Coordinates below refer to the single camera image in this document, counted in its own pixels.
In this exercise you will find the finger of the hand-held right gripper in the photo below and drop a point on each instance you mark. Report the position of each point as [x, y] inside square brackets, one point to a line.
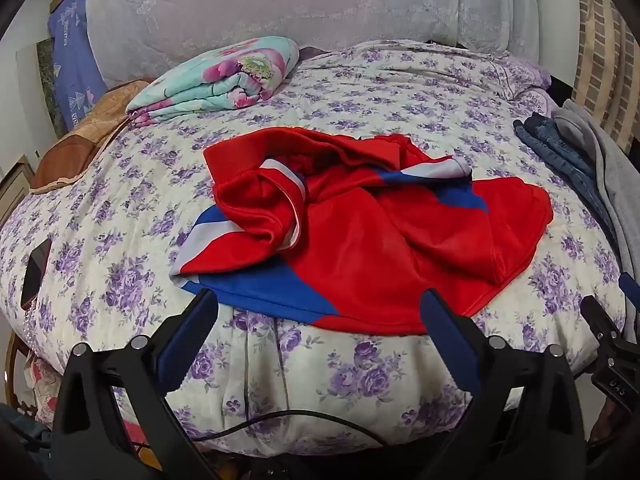
[607, 332]

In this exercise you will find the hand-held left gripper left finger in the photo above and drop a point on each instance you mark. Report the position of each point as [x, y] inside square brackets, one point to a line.
[177, 347]

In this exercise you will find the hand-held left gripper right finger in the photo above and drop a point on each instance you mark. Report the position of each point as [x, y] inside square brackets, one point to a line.
[450, 332]

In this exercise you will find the red blue sports pants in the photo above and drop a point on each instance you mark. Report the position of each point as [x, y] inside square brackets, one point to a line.
[370, 240]

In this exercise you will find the purple floral bed quilt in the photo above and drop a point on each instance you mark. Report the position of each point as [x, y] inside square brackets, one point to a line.
[150, 240]

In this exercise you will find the black smartphone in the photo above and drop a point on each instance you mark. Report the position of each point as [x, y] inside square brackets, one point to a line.
[36, 272]

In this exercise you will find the grey garment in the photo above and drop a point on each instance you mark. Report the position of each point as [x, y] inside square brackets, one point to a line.
[607, 165]

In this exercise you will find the blue jeans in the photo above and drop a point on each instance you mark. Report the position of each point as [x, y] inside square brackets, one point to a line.
[565, 155]

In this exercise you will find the brown patterned pillow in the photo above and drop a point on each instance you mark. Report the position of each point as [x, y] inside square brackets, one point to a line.
[82, 135]

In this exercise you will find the folded teal floral blanket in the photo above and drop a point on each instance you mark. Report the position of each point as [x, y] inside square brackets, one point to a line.
[220, 77]

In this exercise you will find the striped beige curtain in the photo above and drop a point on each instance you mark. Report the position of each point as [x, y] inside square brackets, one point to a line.
[602, 45]

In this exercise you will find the blue printed cloth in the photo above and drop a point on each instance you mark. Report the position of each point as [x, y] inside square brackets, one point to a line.
[70, 60]

